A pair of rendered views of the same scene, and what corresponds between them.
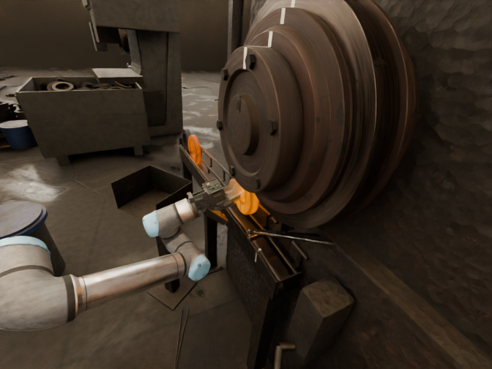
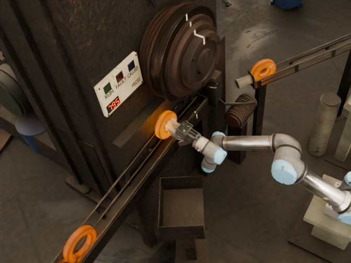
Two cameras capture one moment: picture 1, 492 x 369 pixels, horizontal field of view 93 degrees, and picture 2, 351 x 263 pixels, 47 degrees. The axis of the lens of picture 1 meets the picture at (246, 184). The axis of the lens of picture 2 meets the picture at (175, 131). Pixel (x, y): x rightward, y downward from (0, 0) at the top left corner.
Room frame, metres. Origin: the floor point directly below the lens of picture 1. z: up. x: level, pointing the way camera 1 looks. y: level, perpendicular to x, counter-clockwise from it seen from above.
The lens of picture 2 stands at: (1.11, 1.29, 2.37)
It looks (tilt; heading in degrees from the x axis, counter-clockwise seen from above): 51 degrees down; 251
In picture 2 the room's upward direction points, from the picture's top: 9 degrees counter-clockwise
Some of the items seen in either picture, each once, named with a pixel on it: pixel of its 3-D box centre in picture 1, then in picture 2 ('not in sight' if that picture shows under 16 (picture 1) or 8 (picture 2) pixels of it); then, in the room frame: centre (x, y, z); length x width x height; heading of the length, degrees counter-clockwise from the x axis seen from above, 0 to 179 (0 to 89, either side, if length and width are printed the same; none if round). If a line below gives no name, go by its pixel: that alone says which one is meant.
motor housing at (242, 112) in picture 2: not in sight; (240, 130); (0.16, -0.12, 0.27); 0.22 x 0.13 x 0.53; 28
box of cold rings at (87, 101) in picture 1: (94, 114); not in sight; (2.62, 1.82, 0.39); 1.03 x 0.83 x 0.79; 122
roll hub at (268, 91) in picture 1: (249, 124); (201, 60); (0.47, 0.00, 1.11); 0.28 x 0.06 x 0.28; 28
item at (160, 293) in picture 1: (162, 241); (186, 233); (0.82, 0.40, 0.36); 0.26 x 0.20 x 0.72; 63
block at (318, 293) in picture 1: (317, 321); (211, 87); (0.32, -0.21, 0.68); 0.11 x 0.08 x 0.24; 118
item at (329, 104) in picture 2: not in sight; (323, 126); (-0.32, 0.12, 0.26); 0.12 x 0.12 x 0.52
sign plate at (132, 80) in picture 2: not in sight; (120, 84); (0.87, -0.02, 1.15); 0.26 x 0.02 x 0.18; 28
